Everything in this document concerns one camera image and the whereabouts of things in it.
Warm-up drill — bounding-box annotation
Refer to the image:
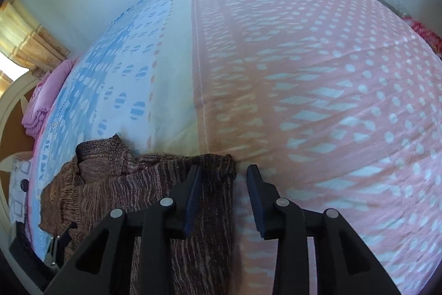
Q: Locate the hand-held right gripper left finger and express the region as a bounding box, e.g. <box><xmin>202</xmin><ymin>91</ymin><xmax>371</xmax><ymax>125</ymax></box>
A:
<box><xmin>43</xmin><ymin>164</ymin><xmax>202</xmax><ymax>295</ymax></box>

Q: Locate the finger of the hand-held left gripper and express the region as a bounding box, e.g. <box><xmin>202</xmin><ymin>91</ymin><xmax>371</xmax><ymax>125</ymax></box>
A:
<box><xmin>44</xmin><ymin>222</ymin><xmax>78</xmax><ymax>268</ymax></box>

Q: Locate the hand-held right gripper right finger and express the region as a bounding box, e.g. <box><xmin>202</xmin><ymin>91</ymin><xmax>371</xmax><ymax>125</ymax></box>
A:
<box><xmin>246</xmin><ymin>164</ymin><xmax>403</xmax><ymax>295</ymax></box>

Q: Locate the brown knit sweater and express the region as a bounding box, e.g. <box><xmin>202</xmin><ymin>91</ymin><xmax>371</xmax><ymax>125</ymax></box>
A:
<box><xmin>38</xmin><ymin>134</ymin><xmax>237</xmax><ymax>295</ymax></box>

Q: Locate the white square-print pillow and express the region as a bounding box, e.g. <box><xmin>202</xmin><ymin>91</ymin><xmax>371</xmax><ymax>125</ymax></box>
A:
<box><xmin>7</xmin><ymin>157</ymin><xmax>34</xmax><ymax>224</ymax></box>

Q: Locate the blue and pink bed sheet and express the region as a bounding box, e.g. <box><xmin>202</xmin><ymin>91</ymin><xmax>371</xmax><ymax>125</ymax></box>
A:
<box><xmin>27</xmin><ymin>0</ymin><xmax>442</xmax><ymax>295</ymax></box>

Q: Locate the cream wooden headboard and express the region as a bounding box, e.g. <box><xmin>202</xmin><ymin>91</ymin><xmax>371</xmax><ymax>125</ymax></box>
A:
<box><xmin>0</xmin><ymin>71</ymin><xmax>44</xmax><ymax>226</ymax></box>

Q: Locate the pink pillow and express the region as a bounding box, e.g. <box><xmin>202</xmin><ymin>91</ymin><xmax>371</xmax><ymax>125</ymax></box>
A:
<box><xmin>21</xmin><ymin>59</ymin><xmax>76</xmax><ymax>137</ymax></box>

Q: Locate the yellow patterned curtain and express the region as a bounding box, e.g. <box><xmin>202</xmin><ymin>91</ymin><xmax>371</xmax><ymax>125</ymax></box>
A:
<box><xmin>0</xmin><ymin>0</ymin><xmax>71</xmax><ymax>78</ymax></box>

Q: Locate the red patterned cloth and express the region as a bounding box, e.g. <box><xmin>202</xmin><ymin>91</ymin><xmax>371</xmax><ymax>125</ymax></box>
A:
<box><xmin>402</xmin><ymin>15</ymin><xmax>442</xmax><ymax>58</ymax></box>

